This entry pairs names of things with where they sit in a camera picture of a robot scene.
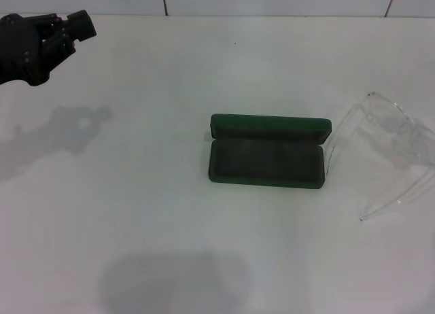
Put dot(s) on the green glasses case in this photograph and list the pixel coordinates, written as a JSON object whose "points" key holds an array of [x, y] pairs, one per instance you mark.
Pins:
{"points": [[265, 164]]}

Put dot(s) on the clear transparent glasses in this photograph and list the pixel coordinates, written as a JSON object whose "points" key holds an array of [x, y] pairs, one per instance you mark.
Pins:
{"points": [[387, 113]]}

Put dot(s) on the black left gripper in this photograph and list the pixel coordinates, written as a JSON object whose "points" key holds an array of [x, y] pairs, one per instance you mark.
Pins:
{"points": [[20, 49]]}

